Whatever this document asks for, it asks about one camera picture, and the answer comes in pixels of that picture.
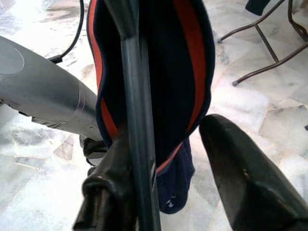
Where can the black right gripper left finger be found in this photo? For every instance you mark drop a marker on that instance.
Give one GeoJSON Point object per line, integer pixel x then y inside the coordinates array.
{"type": "Point", "coordinates": [110, 192]}

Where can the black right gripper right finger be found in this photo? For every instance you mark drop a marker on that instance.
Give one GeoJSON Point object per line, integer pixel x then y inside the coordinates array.
{"type": "Point", "coordinates": [252, 192]}

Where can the dark grey plastic hanger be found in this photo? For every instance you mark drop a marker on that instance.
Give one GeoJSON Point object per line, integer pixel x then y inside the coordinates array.
{"type": "Point", "coordinates": [137, 120]}

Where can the navy garment with orange stripe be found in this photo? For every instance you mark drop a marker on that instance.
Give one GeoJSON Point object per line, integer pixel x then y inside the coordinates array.
{"type": "Point", "coordinates": [173, 84]}

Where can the marble-pattern folding table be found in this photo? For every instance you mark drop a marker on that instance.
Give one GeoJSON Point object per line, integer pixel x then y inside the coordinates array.
{"type": "Point", "coordinates": [274, 62]}

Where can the plain black garment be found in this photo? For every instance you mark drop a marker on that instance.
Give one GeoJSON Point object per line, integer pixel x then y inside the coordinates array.
{"type": "Point", "coordinates": [257, 6]}

